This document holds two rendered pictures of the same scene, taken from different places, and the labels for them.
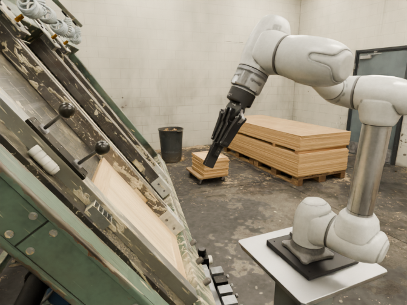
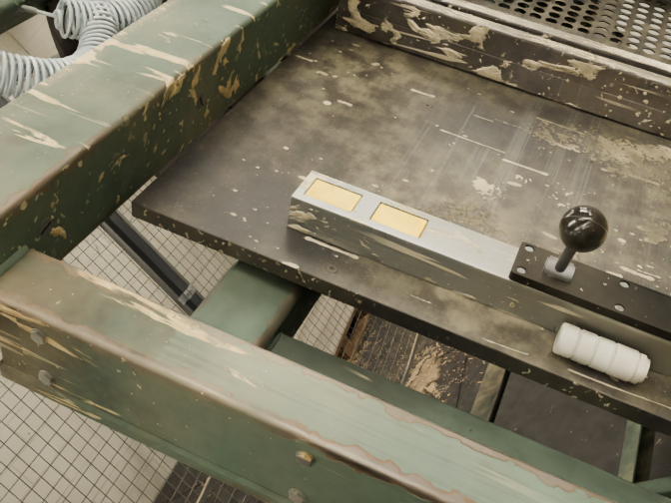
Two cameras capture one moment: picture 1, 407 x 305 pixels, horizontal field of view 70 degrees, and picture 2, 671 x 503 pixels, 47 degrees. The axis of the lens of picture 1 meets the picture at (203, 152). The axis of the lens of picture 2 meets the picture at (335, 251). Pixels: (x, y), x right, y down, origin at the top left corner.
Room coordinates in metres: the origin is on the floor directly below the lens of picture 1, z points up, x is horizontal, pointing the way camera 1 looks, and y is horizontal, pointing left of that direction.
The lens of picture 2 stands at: (0.24, -0.06, 1.78)
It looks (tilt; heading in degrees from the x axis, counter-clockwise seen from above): 13 degrees down; 56
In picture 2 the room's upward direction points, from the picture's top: 42 degrees counter-clockwise
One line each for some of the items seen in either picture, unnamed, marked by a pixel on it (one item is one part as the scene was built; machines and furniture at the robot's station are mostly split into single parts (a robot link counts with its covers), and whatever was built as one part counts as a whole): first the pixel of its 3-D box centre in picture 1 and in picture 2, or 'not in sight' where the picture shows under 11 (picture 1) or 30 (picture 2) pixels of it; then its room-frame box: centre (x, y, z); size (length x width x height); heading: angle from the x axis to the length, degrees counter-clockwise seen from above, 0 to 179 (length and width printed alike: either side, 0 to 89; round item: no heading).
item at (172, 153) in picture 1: (171, 144); not in sight; (5.67, 0.64, 0.33); 0.52 x 0.51 x 0.65; 24
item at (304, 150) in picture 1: (275, 143); not in sight; (5.49, -1.40, 0.39); 2.46 x 1.05 x 0.78; 24
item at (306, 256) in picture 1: (304, 242); not in sight; (1.29, -0.51, 0.80); 0.22 x 0.18 x 0.06; 20
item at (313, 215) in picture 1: (313, 220); not in sight; (1.26, -0.52, 0.94); 0.18 x 0.16 x 0.22; 43
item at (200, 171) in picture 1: (206, 166); not in sight; (4.57, -0.05, 0.20); 0.61 x 0.53 x 0.40; 24
